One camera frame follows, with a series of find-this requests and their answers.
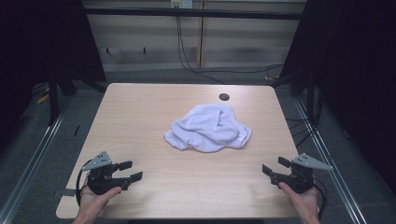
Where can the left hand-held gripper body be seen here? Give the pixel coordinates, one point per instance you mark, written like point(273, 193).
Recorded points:
point(101, 182)

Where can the white patterned towel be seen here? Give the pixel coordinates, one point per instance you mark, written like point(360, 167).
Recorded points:
point(207, 129)

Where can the black curtain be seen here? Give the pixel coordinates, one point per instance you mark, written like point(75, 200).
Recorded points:
point(358, 77)
point(37, 46)

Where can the black metal stand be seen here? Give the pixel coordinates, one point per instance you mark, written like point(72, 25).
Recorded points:
point(53, 99)

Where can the small black floor item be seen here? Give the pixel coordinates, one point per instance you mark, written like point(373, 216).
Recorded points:
point(76, 130)

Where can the white wall power outlet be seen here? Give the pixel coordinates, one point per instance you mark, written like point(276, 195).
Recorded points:
point(182, 3)

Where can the black horizontal frame bar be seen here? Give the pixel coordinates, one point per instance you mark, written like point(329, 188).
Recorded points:
point(193, 13)

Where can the person's right hand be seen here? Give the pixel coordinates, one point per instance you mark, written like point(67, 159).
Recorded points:
point(305, 203)

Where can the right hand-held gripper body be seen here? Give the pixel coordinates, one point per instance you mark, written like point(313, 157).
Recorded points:
point(300, 182)

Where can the person's left hand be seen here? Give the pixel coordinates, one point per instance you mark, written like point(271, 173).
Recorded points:
point(91, 203)

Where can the aluminium floor rail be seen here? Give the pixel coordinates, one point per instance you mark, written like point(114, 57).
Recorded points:
point(34, 155)
point(330, 158)

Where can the grey tape strip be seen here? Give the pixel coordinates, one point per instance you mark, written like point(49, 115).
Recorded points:
point(69, 192)

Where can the yellow object on floor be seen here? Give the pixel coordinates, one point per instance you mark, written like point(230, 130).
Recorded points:
point(42, 99)

